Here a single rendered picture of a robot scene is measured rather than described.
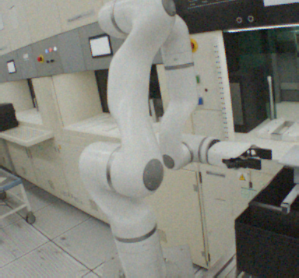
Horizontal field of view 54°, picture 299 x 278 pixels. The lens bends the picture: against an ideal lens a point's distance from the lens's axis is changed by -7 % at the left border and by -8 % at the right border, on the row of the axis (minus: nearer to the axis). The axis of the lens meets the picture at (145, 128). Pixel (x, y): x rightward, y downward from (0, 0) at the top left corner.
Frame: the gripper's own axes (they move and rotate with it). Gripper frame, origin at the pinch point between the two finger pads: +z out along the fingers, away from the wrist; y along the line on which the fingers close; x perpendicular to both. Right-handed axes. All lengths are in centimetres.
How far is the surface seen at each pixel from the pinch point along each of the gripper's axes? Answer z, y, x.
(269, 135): -25, -59, -16
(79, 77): -188, -64, 15
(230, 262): -4.5, 11.7, -29.7
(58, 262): -153, 12, -106
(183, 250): -20.8, 14.1, -29.8
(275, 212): 9.2, 11.1, -8.1
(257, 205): 4.4, 11.5, -7.3
